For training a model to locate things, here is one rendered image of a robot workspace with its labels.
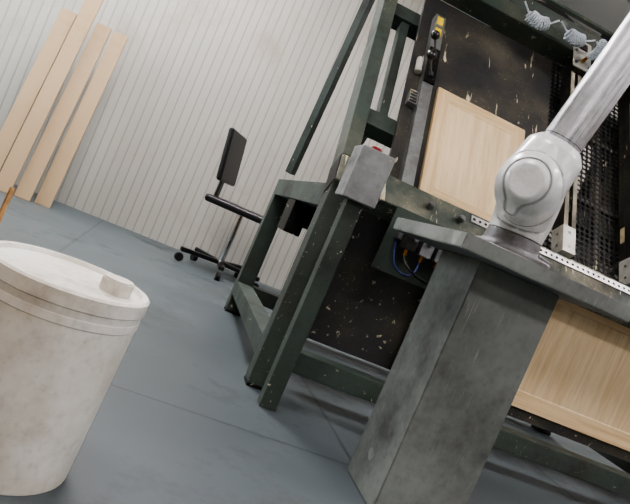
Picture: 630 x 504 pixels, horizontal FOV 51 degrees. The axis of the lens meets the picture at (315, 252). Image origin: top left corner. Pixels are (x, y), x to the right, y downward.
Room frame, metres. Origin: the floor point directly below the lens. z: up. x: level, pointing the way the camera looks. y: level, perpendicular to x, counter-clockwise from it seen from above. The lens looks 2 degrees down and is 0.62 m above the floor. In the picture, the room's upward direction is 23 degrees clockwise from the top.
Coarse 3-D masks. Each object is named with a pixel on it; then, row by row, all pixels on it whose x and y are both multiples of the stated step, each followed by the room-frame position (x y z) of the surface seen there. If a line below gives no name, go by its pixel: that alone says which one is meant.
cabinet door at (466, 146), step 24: (456, 96) 2.78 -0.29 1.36; (432, 120) 2.67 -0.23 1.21; (456, 120) 2.72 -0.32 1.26; (480, 120) 2.78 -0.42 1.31; (504, 120) 2.84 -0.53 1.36; (432, 144) 2.61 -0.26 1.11; (456, 144) 2.66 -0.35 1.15; (480, 144) 2.72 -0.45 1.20; (504, 144) 2.78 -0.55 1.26; (432, 168) 2.55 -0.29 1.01; (456, 168) 2.61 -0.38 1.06; (480, 168) 2.66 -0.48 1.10; (432, 192) 2.50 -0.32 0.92; (456, 192) 2.55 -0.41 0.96; (480, 192) 2.60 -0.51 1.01; (480, 216) 2.54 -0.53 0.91
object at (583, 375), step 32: (576, 320) 2.83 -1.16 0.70; (608, 320) 2.86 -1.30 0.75; (544, 352) 2.82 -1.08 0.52; (576, 352) 2.85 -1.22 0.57; (608, 352) 2.88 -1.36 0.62; (544, 384) 2.83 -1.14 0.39; (576, 384) 2.86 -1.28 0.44; (608, 384) 2.90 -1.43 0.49; (544, 416) 2.84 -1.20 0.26; (576, 416) 2.87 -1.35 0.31; (608, 416) 2.91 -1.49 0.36
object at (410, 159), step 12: (432, 24) 2.92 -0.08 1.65; (444, 24) 2.92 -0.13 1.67; (420, 84) 2.72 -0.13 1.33; (420, 96) 2.66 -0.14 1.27; (420, 108) 2.64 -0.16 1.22; (420, 120) 2.61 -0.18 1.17; (408, 132) 2.60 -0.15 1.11; (420, 132) 2.58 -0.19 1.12; (408, 144) 2.54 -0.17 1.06; (420, 144) 2.55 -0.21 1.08; (408, 156) 2.50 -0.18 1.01; (408, 168) 2.47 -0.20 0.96; (408, 180) 2.45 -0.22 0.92
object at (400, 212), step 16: (400, 208) 2.36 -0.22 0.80; (432, 224) 2.39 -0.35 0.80; (384, 240) 2.36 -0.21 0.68; (400, 240) 2.37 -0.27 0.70; (416, 240) 2.25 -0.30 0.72; (384, 256) 2.37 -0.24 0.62; (400, 256) 2.38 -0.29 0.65; (416, 256) 2.39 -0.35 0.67; (432, 256) 2.33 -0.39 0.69; (400, 272) 2.27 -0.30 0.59; (416, 272) 2.40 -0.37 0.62; (432, 272) 2.32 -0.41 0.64
